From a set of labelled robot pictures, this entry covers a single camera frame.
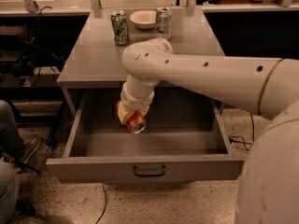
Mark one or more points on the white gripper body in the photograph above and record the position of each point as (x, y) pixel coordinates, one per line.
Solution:
(136, 103)

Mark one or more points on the red coke can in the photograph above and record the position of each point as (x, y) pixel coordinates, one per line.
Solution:
(136, 123)

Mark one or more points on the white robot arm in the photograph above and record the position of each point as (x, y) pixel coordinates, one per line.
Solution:
(269, 184)

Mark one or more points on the grey open top drawer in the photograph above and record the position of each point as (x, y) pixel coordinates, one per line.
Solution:
(184, 132)

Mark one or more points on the white green soda can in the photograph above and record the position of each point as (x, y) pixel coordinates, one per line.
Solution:
(163, 22)

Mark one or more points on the grey cabinet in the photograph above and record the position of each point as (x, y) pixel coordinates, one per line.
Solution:
(95, 61)

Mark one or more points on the white bowl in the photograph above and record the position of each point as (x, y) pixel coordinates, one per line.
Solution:
(143, 19)

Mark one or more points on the person shoe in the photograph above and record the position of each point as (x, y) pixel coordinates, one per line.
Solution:
(30, 147)

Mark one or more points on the dark equipment at left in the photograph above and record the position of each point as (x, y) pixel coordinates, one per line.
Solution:
(23, 53)

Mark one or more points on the black drawer handle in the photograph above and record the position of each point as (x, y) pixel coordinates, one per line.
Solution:
(149, 173)

